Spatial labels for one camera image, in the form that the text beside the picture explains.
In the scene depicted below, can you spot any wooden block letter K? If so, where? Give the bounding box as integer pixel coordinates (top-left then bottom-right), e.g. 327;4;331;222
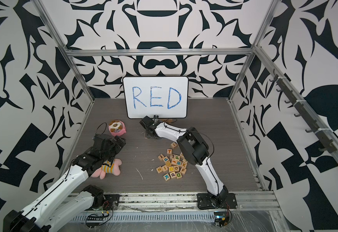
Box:
163;174;171;181

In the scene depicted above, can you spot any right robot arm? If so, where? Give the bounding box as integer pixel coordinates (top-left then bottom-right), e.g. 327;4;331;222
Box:
140;116;229;204

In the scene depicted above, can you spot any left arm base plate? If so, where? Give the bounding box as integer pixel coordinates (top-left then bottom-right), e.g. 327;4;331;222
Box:
91;194;120;211

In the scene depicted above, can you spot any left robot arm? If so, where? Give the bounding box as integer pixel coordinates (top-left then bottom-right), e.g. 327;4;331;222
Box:
3;134;126;232

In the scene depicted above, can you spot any white dry-erase board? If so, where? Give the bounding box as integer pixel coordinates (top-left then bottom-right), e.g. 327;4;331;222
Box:
123;76;189;119

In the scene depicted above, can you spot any wooden block letter H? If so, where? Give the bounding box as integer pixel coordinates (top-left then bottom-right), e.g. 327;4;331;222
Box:
156;167;163;173

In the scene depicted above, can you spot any small wooden easel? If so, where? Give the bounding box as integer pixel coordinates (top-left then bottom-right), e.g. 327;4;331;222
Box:
153;119;178;124

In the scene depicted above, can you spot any wooden block letter I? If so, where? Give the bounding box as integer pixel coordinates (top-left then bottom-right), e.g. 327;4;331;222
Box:
162;165;168;172

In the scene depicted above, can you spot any wooden block letter T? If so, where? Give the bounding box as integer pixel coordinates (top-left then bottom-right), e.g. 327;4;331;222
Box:
171;142;178;149

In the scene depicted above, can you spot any wooden block letter F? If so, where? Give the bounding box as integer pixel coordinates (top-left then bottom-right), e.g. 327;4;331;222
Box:
180;168;187;175

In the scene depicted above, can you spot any black wall hook rack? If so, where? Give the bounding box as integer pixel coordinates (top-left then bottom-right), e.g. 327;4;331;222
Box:
270;69;338;153

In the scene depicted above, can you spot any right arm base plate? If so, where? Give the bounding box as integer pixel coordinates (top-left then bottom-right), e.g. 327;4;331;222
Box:
197;193;238;210

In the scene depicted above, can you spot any wooden block letter D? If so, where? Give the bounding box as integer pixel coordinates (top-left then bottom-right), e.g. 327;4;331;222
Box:
176;172;182;179

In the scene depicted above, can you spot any pink plush toy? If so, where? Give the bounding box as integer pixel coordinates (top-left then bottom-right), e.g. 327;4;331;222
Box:
91;159;122;180

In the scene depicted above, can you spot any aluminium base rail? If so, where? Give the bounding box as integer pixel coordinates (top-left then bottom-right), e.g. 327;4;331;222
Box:
32;189;281;214

